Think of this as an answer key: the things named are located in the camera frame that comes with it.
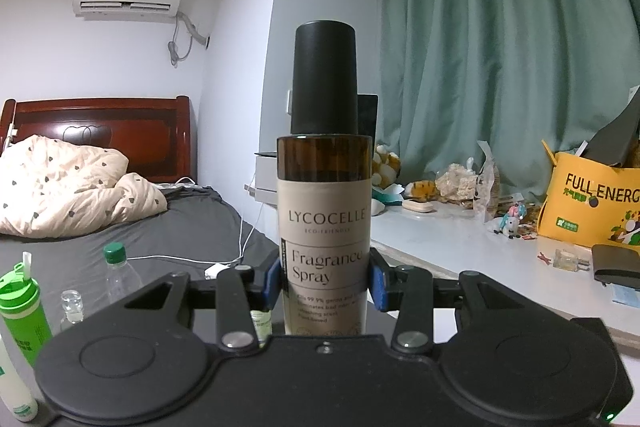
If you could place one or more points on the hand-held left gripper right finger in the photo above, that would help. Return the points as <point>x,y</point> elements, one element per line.
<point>381,284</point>

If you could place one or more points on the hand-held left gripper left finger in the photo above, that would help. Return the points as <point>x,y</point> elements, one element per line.
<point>270,281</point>

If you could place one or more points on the brown spray bottle black cap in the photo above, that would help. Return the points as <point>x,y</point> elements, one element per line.
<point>325,187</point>

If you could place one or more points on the white pill bottle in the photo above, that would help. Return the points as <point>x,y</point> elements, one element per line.
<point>261,327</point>

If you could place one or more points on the white charger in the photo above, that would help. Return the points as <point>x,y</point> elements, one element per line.
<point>217,271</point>

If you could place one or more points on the white oval object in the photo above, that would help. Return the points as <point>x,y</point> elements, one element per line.
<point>376,208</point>

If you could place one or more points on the round wooden object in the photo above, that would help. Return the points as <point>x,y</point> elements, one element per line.
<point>419,206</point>

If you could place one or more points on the teal paper item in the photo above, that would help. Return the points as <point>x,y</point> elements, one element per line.
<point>392,194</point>

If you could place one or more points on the white and grey box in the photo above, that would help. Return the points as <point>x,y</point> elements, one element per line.
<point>265,182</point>

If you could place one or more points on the tiger plush toy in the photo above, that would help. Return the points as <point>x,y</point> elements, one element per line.
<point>422,189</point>

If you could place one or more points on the yellow and white plush toy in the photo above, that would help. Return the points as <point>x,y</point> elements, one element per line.
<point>387,164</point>

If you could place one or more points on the crumpled beige bag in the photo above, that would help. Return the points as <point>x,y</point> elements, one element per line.
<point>455,182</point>

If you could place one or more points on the small unicorn toy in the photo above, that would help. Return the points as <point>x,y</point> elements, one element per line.
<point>510,222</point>

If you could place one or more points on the clear water bottle green cap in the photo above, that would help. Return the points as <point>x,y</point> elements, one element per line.
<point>122,272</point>

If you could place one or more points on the clear plastic bag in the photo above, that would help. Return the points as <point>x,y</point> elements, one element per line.
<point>492,187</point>

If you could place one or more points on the small red clip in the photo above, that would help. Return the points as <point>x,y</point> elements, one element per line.
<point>545,257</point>

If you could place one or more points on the small clear plug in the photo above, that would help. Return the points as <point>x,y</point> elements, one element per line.
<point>570,261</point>

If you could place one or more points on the small clear glass bottle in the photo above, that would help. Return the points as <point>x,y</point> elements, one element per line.
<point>72,307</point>

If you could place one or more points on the red wooden headboard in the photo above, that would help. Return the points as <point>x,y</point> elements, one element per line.
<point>125,122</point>

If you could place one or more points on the yellow cardboard box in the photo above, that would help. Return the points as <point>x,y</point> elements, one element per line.
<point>585,207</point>

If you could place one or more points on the beige patterned duvet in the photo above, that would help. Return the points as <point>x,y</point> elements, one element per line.
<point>65,187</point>

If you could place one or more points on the black wallet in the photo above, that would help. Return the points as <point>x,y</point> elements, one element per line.
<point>617,267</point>

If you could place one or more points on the green tumbler with white lid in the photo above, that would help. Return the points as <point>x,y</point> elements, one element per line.
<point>22,317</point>

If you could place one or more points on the green curtain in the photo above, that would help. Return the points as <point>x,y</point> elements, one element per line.
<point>500,57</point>

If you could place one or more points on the air conditioner pipe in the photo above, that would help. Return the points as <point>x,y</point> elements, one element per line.
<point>187,32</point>

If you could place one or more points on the white pump lotion bottle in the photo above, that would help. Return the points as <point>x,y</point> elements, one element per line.
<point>15,387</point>

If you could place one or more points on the black item in box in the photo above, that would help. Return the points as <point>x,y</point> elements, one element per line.
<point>617,137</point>

